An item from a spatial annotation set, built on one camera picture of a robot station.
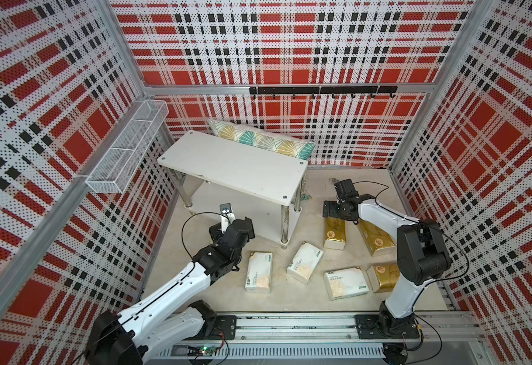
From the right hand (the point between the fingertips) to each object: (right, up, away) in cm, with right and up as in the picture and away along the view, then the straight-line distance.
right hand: (337, 210), depth 96 cm
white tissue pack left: (-32, -21, -15) cm, 41 cm away
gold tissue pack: (-2, -7, -5) cm, 9 cm away
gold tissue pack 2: (+11, -22, -18) cm, 30 cm away
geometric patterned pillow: (-20, +24, -18) cm, 36 cm away
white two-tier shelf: (-30, +10, -26) cm, 41 cm away
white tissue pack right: (-1, -24, -17) cm, 29 cm away
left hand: (-40, -3, -15) cm, 43 cm away
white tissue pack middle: (-15, -18, -13) cm, 27 cm away
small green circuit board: (-47, -41, -27) cm, 68 cm away
